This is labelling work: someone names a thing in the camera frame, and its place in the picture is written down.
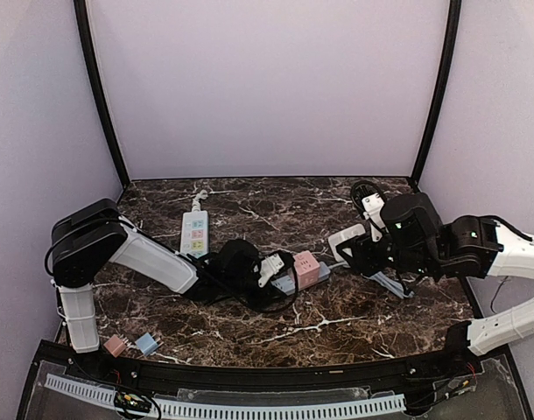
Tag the black frame post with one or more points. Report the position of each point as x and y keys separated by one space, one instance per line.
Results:
x=439 y=91
x=95 y=82

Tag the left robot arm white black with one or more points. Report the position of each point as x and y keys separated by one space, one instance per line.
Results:
x=98 y=234

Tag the white multicolour power strip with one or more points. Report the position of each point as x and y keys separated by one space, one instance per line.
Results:
x=194 y=229

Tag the blue plug adapter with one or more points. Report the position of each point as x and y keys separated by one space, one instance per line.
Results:
x=147 y=344

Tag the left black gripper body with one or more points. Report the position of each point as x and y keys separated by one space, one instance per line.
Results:
x=253 y=284

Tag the small circuit board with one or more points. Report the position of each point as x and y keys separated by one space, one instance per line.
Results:
x=133 y=402

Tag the pink plug adapter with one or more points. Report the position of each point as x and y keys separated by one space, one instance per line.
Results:
x=116 y=345

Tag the pink cube socket adapter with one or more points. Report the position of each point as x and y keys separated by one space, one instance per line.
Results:
x=307 y=268

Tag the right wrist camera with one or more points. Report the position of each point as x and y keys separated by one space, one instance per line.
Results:
x=369 y=199

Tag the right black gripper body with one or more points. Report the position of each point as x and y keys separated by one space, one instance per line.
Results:
x=365 y=252

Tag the right black frame post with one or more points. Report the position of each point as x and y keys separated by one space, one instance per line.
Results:
x=439 y=91

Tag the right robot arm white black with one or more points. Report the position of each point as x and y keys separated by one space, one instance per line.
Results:
x=407 y=235

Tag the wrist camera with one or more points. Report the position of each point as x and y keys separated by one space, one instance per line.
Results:
x=369 y=199
x=273 y=264

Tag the left black frame post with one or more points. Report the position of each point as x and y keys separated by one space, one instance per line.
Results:
x=95 y=82

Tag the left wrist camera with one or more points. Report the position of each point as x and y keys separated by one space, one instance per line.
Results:
x=273 y=264

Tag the slotted grey cable duct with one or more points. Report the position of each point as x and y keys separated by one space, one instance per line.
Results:
x=345 y=403

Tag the white cube socket adapter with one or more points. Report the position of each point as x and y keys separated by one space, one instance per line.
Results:
x=344 y=235

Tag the black front rail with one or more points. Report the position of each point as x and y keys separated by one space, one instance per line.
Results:
x=410 y=373

